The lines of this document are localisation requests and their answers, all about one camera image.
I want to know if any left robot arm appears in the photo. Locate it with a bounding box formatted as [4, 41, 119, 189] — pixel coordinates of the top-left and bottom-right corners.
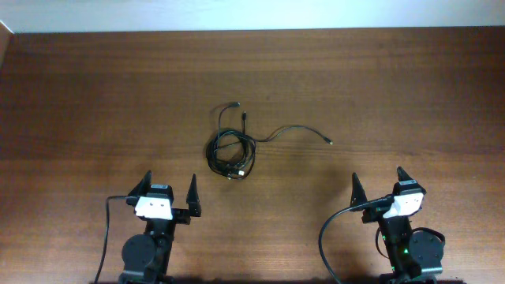
[118, 171, 202, 284]

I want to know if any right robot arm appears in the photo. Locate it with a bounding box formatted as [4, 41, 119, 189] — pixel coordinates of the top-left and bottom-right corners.
[350, 167, 445, 283]

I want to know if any long black usb cable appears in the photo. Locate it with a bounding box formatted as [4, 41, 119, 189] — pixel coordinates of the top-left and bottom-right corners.
[204, 124, 334, 181]

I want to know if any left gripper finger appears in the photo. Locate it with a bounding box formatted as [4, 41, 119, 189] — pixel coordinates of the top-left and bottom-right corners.
[186, 174, 201, 217]
[128, 170, 152, 196]

